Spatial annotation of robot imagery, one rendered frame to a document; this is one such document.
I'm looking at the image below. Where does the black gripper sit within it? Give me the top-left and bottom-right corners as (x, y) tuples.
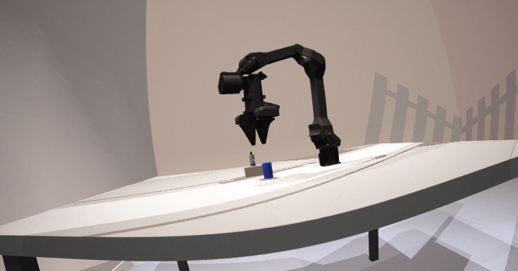
(235, 91), (279, 146)

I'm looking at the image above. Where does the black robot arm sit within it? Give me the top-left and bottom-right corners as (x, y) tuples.
(218, 44), (341, 167)

